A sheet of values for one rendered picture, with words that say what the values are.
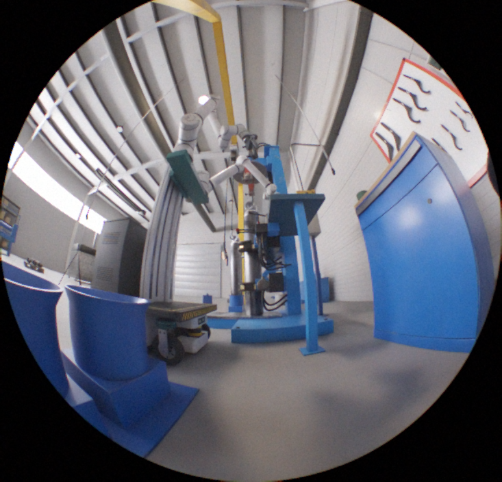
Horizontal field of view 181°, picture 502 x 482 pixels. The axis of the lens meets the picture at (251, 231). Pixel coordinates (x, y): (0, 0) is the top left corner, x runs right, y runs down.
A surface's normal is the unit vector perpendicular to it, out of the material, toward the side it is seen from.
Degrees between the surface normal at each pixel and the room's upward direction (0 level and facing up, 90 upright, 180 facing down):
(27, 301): 117
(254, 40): 174
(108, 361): 90
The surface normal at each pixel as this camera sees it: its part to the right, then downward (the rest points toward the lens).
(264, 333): -0.04, -0.37
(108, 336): 0.81, -0.25
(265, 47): -0.08, 0.92
